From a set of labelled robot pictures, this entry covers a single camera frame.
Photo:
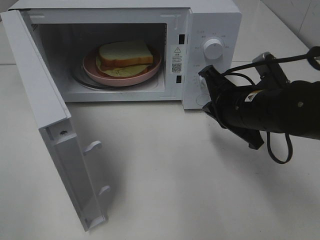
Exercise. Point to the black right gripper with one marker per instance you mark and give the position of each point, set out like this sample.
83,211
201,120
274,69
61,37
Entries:
225,103

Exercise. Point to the round door release button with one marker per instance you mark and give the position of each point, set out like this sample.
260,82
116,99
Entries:
203,99

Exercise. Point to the white timer knob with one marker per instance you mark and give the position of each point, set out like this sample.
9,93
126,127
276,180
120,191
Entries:
202,82

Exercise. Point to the white bread sandwich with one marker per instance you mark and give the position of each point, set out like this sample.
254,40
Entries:
124,58

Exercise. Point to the pink round plate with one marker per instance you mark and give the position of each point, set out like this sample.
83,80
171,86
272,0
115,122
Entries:
91,69

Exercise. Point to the white microwave door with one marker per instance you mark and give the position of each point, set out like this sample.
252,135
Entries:
53,119

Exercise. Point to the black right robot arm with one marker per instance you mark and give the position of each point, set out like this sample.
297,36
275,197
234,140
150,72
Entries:
272,106

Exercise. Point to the upper white power knob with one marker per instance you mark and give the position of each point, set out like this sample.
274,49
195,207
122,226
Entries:
213,48

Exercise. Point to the white warning label sticker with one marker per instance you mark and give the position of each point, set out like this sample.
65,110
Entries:
177,57

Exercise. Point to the white microwave oven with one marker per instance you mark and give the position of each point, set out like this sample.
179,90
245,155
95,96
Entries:
68,29

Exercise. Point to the glass microwave turntable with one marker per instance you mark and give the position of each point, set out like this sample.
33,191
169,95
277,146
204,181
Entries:
82,78

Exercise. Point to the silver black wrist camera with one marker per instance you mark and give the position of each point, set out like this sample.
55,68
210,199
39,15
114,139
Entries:
272,70

